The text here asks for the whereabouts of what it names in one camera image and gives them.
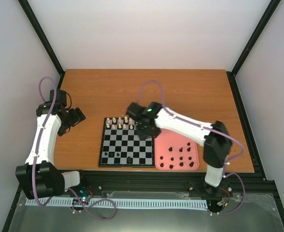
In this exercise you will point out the black king piece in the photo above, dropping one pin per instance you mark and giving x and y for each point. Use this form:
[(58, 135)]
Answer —
[(129, 160)]

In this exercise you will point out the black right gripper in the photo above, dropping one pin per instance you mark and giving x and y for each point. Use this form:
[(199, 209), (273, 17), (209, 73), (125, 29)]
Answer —
[(143, 137)]

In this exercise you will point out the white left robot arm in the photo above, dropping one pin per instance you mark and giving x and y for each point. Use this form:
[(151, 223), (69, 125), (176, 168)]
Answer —
[(38, 177)]

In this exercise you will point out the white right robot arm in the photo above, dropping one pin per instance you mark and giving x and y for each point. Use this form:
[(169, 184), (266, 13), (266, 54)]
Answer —
[(152, 120)]

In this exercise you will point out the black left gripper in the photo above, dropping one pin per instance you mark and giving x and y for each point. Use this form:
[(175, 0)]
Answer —
[(78, 117)]

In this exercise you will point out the black white chess board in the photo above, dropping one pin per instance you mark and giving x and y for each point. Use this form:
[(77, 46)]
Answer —
[(127, 143)]

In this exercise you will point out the light blue cable duct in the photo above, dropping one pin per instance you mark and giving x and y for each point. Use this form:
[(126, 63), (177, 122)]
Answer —
[(134, 203)]

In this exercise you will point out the pink tray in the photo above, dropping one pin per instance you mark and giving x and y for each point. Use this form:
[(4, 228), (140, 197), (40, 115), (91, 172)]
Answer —
[(175, 148)]

